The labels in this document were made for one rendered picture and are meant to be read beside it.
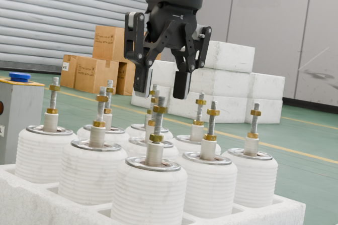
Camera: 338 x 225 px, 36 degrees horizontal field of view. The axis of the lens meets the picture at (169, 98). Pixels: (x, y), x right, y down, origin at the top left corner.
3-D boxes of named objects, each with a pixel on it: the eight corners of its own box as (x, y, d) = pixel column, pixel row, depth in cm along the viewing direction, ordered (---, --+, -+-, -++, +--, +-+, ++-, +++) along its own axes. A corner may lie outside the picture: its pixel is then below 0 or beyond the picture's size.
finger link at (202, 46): (208, 24, 72) (195, 65, 72) (216, 29, 73) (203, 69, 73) (194, 23, 74) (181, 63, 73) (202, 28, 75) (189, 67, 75)
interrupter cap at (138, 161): (121, 158, 73) (122, 153, 73) (174, 163, 75) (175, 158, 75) (128, 171, 66) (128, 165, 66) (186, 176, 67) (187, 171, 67)
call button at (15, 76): (15, 84, 97) (16, 73, 97) (3, 81, 100) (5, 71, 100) (33, 85, 100) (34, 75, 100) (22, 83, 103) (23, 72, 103)
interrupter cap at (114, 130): (76, 127, 96) (76, 123, 96) (112, 128, 100) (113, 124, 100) (94, 135, 90) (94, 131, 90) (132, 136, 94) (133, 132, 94)
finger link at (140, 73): (144, 52, 68) (139, 91, 68) (126, 49, 66) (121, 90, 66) (152, 53, 67) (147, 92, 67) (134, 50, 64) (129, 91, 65)
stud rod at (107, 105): (101, 121, 95) (106, 79, 94) (104, 121, 96) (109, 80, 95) (105, 122, 94) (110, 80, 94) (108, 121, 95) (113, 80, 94)
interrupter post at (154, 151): (142, 164, 71) (145, 140, 71) (159, 165, 72) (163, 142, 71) (145, 168, 69) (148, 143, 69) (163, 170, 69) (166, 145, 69)
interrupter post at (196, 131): (193, 141, 98) (196, 123, 97) (204, 143, 96) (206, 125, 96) (186, 141, 96) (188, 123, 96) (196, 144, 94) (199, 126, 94)
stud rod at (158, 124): (149, 151, 70) (156, 95, 70) (154, 151, 71) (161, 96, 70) (154, 153, 69) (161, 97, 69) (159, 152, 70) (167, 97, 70)
